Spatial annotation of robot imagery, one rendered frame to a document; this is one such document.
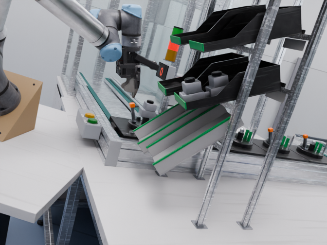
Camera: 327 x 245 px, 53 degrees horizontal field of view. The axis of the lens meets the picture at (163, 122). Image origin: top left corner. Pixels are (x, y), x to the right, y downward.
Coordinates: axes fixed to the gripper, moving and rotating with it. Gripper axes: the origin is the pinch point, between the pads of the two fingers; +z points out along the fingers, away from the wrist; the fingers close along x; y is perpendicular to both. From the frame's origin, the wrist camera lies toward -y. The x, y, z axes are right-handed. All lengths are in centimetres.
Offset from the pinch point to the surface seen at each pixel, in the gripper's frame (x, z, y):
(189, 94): 46.6, -16.1, 0.6
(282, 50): -51, -4, -124
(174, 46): -13.6, -16.7, -23.3
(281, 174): 26, 36, -65
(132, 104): 4.3, 2.7, 2.6
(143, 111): 5.9, 5.3, -2.0
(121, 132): 12.9, 10.4, 9.4
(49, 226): -35, 88, 36
